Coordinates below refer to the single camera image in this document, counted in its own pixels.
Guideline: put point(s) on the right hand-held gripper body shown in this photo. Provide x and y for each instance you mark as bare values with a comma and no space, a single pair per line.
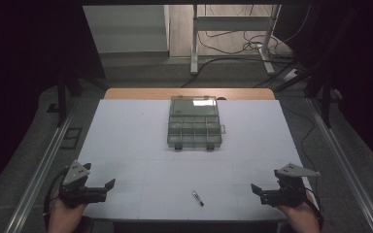
285,194

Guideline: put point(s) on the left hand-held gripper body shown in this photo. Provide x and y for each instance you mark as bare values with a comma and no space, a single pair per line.
74,194

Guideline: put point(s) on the small black and white marker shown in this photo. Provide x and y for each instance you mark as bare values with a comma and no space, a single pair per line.
197,198

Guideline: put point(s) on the clear plastic organizer box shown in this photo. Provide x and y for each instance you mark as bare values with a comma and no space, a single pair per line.
194,129

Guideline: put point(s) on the person's left hand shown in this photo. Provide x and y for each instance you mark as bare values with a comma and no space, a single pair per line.
63,218

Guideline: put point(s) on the person's right hand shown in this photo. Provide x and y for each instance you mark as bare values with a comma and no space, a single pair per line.
302,218

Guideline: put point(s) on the white table sheet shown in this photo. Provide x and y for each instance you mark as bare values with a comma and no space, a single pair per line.
136,145

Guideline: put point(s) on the black metal stand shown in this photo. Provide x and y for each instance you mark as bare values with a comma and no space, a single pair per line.
325,97
63,97

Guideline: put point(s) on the wooden table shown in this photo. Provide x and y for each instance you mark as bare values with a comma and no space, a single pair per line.
142,93

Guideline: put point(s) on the white power strip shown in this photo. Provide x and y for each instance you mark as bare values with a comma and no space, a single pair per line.
290,74

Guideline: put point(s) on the white board panel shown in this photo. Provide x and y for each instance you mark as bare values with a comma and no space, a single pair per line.
126,29

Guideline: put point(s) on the metal floor rail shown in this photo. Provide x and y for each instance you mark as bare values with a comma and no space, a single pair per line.
39,174
346,168

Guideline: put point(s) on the white metal desk frame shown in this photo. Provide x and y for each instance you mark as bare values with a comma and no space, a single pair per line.
230,23

